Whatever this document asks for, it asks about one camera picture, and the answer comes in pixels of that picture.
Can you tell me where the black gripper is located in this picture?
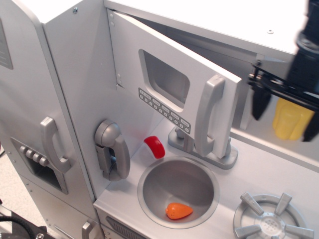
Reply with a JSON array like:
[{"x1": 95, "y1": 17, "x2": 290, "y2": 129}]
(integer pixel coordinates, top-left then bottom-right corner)
[{"x1": 249, "y1": 60, "x2": 319, "y2": 142}]

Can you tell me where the grey microwave door handle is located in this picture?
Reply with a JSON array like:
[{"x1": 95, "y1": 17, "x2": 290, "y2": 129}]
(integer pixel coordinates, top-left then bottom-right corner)
[{"x1": 194, "y1": 75, "x2": 225, "y2": 157}]

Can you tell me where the white toy microwave door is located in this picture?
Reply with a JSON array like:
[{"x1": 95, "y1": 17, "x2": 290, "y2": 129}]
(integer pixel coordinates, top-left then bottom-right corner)
[{"x1": 108, "y1": 10, "x2": 241, "y2": 158}]

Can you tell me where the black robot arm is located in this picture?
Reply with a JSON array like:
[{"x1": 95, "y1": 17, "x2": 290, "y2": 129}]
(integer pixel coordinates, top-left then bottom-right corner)
[{"x1": 249, "y1": 0, "x2": 319, "y2": 142}]

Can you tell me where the yellow toy pepper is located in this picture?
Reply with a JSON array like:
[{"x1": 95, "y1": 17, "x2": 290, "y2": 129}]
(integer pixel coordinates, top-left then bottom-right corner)
[{"x1": 272, "y1": 98, "x2": 315, "y2": 140}]

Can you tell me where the grey toy stove burner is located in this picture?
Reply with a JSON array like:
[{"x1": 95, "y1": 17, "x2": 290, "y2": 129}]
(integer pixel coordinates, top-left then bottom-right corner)
[{"x1": 233, "y1": 192, "x2": 315, "y2": 239}]

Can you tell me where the grey toy faucet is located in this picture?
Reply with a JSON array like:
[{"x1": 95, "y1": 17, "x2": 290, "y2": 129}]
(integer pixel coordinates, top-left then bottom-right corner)
[{"x1": 168, "y1": 127, "x2": 238, "y2": 170}]

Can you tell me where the silver round sink bowl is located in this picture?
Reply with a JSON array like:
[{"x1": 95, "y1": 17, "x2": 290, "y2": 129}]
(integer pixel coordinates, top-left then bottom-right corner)
[{"x1": 137, "y1": 156, "x2": 220, "y2": 229}]

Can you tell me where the red toy cup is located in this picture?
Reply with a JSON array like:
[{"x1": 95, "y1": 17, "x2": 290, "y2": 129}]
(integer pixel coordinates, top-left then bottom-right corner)
[{"x1": 144, "y1": 135, "x2": 165, "y2": 159}]

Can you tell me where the orange toy carrot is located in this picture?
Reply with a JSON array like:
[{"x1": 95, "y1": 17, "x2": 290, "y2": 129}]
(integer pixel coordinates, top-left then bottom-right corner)
[{"x1": 165, "y1": 202, "x2": 193, "y2": 220}]

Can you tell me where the white toy kitchen cabinet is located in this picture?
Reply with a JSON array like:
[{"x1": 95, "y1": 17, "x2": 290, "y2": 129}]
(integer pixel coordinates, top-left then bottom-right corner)
[{"x1": 45, "y1": 0, "x2": 319, "y2": 239}]

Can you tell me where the grey oven control panel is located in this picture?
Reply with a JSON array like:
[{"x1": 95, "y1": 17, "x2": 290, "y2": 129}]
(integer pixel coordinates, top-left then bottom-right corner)
[{"x1": 106, "y1": 217, "x2": 146, "y2": 239}]

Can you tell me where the white toy fridge door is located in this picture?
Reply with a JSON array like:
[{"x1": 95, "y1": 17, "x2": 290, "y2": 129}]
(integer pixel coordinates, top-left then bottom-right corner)
[{"x1": 0, "y1": 0, "x2": 98, "y2": 239}]

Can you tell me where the grey ice dispenser panel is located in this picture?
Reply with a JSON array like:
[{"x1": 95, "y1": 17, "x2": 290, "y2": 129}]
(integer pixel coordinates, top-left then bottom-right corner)
[{"x1": 10, "y1": 137, "x2": 68, "y2": 195}]

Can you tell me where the grey toy wall phone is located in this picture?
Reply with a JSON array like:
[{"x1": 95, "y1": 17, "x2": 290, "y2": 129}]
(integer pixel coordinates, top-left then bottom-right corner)
[{"x1": 94, "y1": 119, "x2": 130, "y2": 181}]

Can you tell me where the grey lower fridge handle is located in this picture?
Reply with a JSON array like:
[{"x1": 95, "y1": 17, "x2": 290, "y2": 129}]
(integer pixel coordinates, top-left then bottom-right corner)
[{"x1": 81, "y1": 221, "x2": 99, "y2": 239}]

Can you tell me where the grey fridge door handle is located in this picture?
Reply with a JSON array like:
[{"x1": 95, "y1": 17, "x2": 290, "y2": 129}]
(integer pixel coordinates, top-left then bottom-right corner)
[{"x1": 40, "y1": 116, "x2": 72, "y2": 174}]

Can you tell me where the black cable bottom left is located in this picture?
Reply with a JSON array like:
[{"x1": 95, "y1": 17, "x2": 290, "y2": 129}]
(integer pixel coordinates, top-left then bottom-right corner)
[{"x1": 0, "y1": 215, "x2": 40, "y2": 239}]

